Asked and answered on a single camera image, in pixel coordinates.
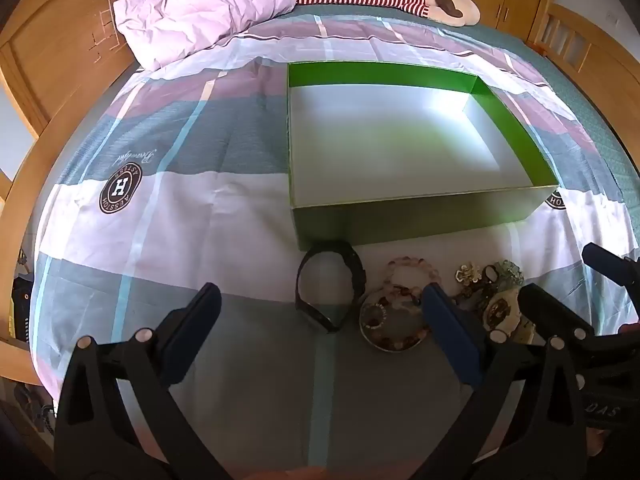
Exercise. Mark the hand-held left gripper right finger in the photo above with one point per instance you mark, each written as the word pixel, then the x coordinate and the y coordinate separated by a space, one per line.
pixel 450 340

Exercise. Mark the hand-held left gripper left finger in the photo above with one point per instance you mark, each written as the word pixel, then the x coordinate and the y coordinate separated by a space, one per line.
pixel 192 332

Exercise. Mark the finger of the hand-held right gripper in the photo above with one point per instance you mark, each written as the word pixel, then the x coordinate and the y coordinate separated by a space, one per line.
pixel 547 310
pixel 607 262

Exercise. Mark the cream watch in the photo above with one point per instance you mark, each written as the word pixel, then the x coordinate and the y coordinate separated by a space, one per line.
pixel 500 310

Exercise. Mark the small silver charm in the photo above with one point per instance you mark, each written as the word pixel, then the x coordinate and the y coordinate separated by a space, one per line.
pixel 507 272

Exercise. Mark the black watch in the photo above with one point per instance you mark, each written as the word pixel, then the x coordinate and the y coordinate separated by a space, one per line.
pixel 356 272

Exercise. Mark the green cardboard box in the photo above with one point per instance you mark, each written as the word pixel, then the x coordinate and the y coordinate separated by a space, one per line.
pixel 380 125

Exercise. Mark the gold flower brooch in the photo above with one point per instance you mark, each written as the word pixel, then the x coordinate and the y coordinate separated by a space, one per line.
pixel 467 275

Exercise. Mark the plaid bed sheet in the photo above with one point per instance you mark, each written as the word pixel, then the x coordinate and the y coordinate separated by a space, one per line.
pixel 200 210

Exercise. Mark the wooden slatted bed frame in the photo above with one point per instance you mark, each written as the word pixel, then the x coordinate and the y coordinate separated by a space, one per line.
pixel 585 45

